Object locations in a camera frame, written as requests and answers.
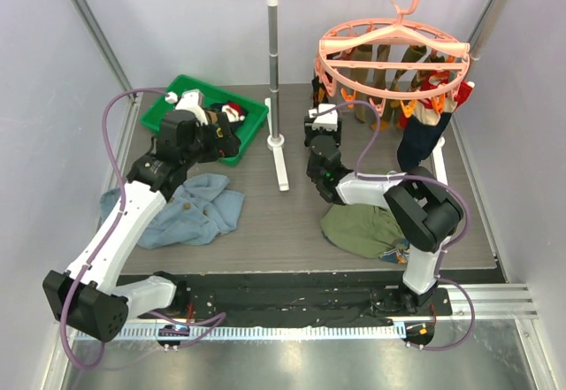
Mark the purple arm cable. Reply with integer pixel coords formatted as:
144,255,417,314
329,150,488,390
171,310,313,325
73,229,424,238
335,100,477,352
59,88,226,370

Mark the pink round clip hanger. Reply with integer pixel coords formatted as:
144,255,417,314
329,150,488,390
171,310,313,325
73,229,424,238
314,0,470,117

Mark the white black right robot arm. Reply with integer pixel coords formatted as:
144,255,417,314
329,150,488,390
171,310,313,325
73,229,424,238
303,109,468,315

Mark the green crumpled garment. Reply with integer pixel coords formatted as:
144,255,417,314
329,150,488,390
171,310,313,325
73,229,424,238
319,204,410,264

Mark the light blue denim shirt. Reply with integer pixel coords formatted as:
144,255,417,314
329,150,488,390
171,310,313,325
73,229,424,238
98,172,246,249

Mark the green plastic tray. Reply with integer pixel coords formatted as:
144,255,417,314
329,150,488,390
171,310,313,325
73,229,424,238
140,75,269,166

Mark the navy cream cuff sock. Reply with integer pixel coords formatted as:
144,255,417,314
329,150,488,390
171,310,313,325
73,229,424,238
396,112,452,172

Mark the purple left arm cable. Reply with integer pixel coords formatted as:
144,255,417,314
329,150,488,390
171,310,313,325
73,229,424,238
59,88,226,370

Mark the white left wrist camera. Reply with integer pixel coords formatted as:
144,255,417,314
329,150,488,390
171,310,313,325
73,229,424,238
164,89,209,125

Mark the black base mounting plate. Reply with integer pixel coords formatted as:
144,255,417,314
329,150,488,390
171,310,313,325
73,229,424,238
117,268,455,329

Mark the black colourful argyle sock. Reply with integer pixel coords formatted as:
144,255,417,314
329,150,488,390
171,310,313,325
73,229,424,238
311,76,328,108

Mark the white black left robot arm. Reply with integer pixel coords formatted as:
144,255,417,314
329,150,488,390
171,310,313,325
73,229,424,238
42,109,241,343

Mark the olive yellow toe sock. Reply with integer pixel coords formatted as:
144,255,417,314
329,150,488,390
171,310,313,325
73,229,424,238
350,45,428,131

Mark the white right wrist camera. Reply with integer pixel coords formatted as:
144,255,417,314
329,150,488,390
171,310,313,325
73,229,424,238
306,103,339,132

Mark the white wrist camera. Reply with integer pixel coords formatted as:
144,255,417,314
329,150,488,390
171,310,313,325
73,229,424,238
306,103,339,132
164,89,209,125

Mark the white slotted cable duct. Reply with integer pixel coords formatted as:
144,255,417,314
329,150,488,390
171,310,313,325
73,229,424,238
112,321,406,342

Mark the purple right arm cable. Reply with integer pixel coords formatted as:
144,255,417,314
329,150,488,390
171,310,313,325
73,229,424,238
335,100,477,352

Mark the red white sock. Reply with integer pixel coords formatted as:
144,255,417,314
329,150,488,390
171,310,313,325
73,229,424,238
419,72,474,113

